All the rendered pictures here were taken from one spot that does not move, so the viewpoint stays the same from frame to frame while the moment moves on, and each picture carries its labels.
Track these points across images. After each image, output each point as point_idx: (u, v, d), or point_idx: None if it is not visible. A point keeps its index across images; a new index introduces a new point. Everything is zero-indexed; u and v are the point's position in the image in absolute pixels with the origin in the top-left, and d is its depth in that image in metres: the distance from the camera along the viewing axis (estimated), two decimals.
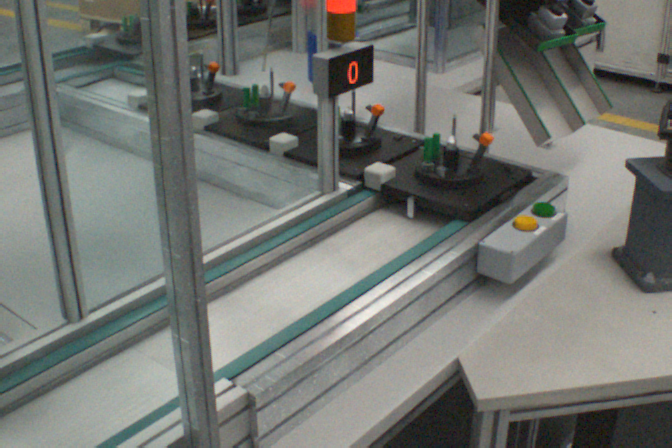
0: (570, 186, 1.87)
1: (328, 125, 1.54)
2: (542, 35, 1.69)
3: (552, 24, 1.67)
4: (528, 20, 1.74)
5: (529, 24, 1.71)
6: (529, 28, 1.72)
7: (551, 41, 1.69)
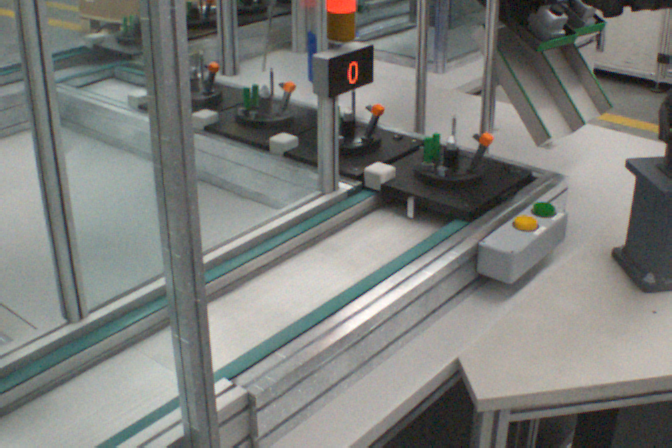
0: (570, 186, 1.87)
1: (328, 125, 1.54)
2: (542, 35, 1.69)
3: (552, 24, 1.67)
4: (528, 20, 1.74)
5: (529, 24, 1.71)
6: (529, 28, 1.72)
7: None
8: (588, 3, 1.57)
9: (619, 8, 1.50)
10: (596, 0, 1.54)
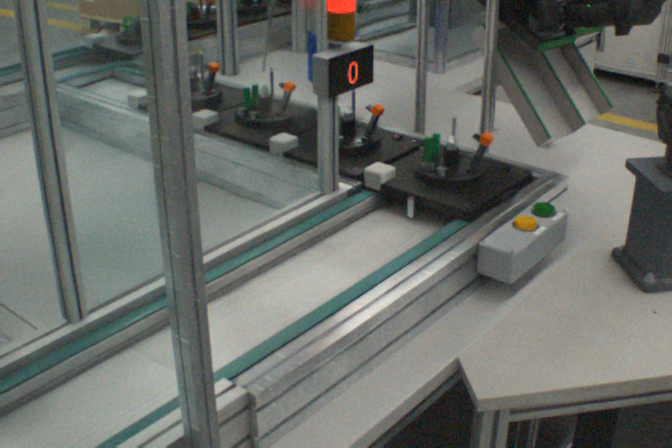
0: (570, 186, 1.87)
1: (328, 125, 1.54)
2: (542, 35, 1.69)
3: None
4: (528, 20, 1.74)
5: (529, 24, 1.71)
6: (529, 28, 1.72)
7: None
8: (534, 18, 1.68)
9: (559, 23, 1.62)
10: None
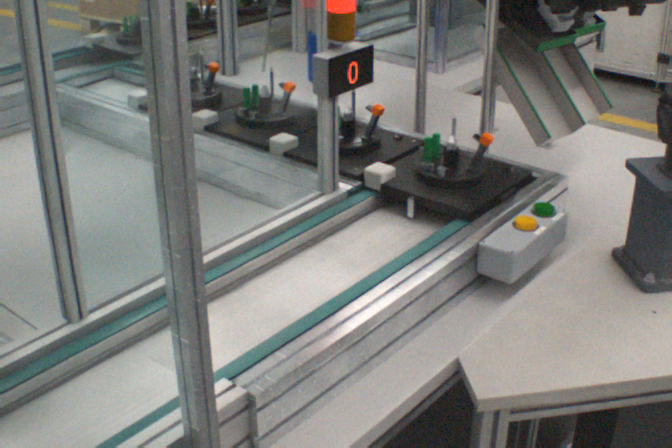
0: (570, 186, 1.87)
1: (328, 125, 1.54)
2: (550, 21, 1.66)
3: (562, 13, 1.64)
4: (538, 2, 1.70)
5: (539, 7, 1.68)
6: (538, 11, 1.69)
7: (558, 29, 1.67)
8: (547, 3, 1.65)
9: (572, 6, 1.59)
10: None
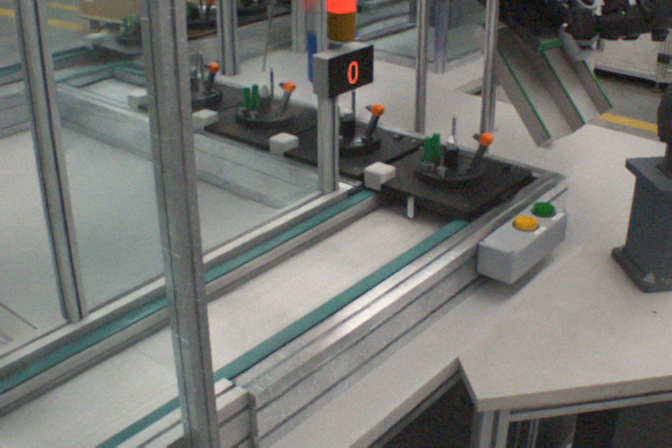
0: (570, 186, 1.87)
1: (328, 125, 1.54)
2: (571, 50, 1.65)
3: (583, 41, 1.63)
4: (558, 30, 1.70)
5: (559, 35, 1.67)
6: (558, 39, 1.68)
7: (578, 58, 1.65)
8: (568, 31, 1.65)
9: (594, 33, 1.58)
10: None
